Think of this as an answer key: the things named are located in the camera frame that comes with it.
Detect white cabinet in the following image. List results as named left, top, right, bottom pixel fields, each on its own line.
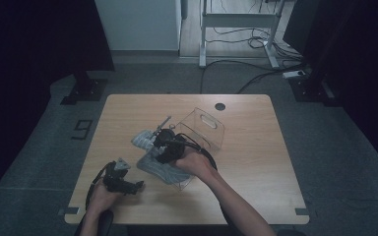
left=94, top=0, right=182, bottom=52

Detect person's dark clothed leg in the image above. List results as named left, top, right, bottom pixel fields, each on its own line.
left=93, top=209, right=114, bottom=236

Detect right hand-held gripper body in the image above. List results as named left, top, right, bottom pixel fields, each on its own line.
left=153, top=115, right=186, bottom=164

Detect white desk frame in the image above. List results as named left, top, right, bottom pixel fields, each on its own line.
left=199, top=0, right=286, bottom=69

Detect white power strip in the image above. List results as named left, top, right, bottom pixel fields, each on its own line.
left=282, top=70, right=306, bottom=80

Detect grey knitted garment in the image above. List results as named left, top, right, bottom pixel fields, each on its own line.
left=131, top=128, right=195, bottom=185

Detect tangled black cables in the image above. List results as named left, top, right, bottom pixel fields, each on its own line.
left=206, top=28, right=304, bottom=63

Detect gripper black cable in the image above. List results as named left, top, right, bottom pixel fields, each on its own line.
left=176, top=132, right=219, bottom=171
left=85, top=161, right=116, bottom=210

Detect dark curtain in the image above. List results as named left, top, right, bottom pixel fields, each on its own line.
left=283, top=0, right=378, bottom=178
left=0, top=0, right=115, bottom=210

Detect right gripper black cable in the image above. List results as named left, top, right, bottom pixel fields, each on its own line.
left=176, top=132, right=219, bottom=171

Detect person's left hand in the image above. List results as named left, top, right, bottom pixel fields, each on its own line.
left=87, top=183, right=123, bottom=217

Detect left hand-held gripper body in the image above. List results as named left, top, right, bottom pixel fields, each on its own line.
left=102, top=157, right=132, bottom=195

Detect person's right hand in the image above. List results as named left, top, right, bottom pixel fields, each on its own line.
left=173, top=150, right=220, bottom=185

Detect black stand base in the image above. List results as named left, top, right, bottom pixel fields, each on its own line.
left=60, top=70, right=108, bottom=106
left=288, top=77, right=339, bottom=106

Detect clear acrylic divided organizer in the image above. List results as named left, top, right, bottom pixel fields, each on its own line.
left=137, top=107, right=226, bottom=192

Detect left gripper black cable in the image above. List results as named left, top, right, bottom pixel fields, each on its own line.
left=85, top=161, right=116, bottom=210

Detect black floor cable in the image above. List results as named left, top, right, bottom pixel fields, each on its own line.
left=235, top=63, right=306, bottom=95
left=199, top=59, right=274, bottom=95

